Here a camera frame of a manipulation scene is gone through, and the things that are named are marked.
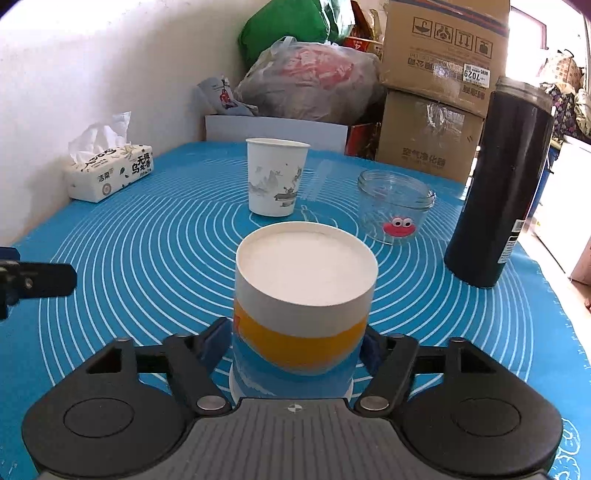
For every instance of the blue silicone baking mat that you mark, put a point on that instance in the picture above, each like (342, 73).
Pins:
(138, 258)

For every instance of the green bag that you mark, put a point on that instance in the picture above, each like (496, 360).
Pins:
(286, 30)

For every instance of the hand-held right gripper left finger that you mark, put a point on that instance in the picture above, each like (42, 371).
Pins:
(215, 342)

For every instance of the black tumbler bottle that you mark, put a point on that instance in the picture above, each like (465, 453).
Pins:
(501, 184)

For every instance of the grey printed paper bag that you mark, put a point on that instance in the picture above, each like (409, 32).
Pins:
(221, 97)

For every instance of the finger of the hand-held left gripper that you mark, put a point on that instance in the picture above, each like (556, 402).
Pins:
(44, 279)

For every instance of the cardboard box with tape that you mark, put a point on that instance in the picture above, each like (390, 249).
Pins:
(427, 138)

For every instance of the large cardboard box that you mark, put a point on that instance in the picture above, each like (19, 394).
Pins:
(443, 50)

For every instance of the white cardboard box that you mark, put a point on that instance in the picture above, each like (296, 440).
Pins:
(277, 131)

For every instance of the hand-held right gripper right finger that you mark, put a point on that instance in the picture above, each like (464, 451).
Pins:
(372, 346)

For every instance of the white paper cup with ink print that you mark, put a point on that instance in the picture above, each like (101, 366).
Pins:
(275, 177)

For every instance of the red gift box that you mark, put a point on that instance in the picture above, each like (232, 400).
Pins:
(362, 138)

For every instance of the clear glass jar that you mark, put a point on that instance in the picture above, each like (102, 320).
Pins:
(392, 207)

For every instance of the orange and blue paper cup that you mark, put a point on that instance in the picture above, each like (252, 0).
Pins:
(302, 300)

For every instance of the tissue pack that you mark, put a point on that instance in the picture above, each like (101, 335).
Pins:
(108, 164)

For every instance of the clear plastic bag with contents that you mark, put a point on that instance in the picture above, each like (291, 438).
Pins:
(314, 78)

